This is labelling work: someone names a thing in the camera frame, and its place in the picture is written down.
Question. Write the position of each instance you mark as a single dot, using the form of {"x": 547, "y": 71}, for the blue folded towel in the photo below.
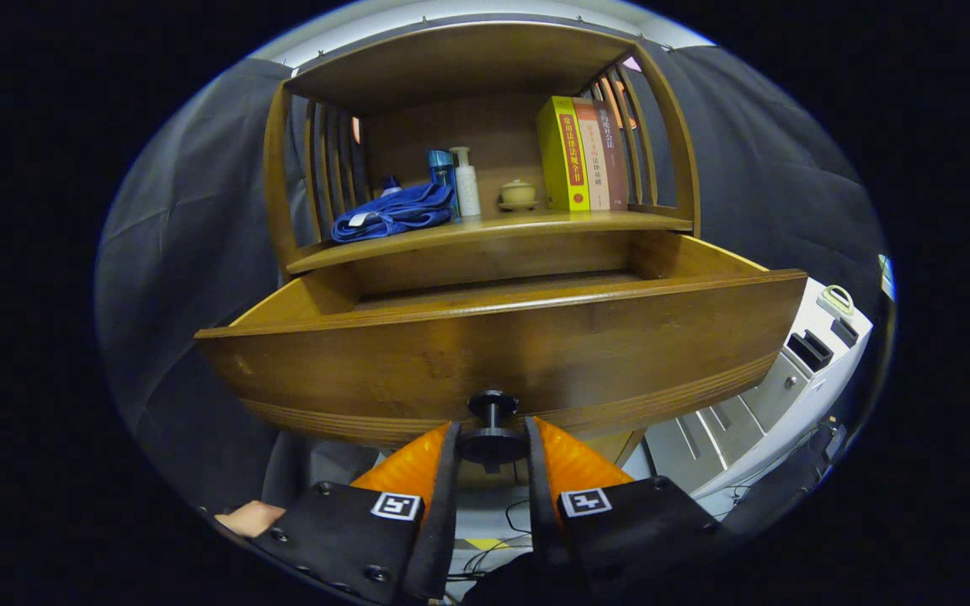
{"x": 401, "y": 215}

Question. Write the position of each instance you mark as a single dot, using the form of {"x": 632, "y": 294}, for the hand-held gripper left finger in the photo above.
{"x": 443, "y": 522}

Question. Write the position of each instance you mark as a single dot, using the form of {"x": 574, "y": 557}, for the yellow black floor tape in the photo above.
{"x": 483, "y": 544}

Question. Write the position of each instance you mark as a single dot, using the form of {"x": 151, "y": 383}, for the dark cloth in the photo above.
{"x": 502, "y": 589}

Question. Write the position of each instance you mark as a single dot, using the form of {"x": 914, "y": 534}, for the white side cabinet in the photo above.
{"x": 754, "y": 412}

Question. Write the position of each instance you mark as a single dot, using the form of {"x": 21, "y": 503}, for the dark floor object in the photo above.
{"x": 780, "y": 488}

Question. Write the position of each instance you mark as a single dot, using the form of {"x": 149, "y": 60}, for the wooden countertop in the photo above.
{"x": 535, "y": 223}

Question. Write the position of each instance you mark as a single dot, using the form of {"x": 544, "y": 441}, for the small white bottle blue cap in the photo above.
{"x": 391, "y": 185}

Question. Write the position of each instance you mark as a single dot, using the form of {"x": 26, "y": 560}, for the white pump bottle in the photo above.
{"x": 468, "y": 189}

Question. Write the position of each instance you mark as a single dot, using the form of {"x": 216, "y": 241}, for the wooden cabinet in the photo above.
{"x": 451, "y": 59}

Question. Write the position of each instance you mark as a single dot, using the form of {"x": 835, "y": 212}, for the brown book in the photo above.
{"x": 615, "y": 160}

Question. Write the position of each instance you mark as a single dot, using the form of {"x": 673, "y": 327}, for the orange and white book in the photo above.
{"x": 594, "y": 160}

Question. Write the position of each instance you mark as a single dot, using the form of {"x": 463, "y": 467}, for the black backdrop cloth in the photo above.
{"x": 182, "y": 252}

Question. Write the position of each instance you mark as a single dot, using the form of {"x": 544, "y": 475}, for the beige lidded teacup with saucer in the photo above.
{"x": 519, "y": 194}

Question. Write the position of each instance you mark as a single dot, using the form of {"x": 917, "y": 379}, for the small pale green device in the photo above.
{"x": 826, "y": 307}

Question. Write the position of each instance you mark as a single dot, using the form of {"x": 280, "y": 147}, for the wooden drawer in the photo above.
{"x": 535, "y": 353}

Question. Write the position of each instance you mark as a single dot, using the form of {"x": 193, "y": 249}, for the yellow book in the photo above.
{"x": 559, "y": 151}

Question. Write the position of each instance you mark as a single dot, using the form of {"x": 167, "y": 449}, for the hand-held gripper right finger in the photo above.
{"x": 540, "y": 522}

